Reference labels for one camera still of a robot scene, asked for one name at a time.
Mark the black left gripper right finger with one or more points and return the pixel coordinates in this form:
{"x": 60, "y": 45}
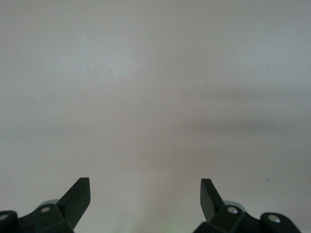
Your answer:
{"x": 209, "y": 204}

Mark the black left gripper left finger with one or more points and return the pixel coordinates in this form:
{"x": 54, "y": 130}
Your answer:
{"x": 70, "y": 208}

